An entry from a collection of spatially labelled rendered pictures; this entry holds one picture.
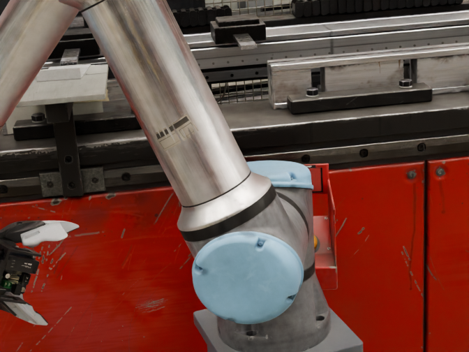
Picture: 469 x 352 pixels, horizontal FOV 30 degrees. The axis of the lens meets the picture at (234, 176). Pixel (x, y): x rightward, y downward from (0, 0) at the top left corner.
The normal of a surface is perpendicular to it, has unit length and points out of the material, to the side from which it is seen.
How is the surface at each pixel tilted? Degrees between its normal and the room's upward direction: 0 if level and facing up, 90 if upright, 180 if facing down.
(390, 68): 90
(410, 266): 90
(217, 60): 90
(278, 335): 72
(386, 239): 90
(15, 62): 104
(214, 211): 48
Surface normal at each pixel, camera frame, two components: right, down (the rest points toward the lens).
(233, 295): -0.10, 0.44
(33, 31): 0.13, 0.52
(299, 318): 0.39, -0.04
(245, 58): 0.11, 0.32
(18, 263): 0.64, 0.21
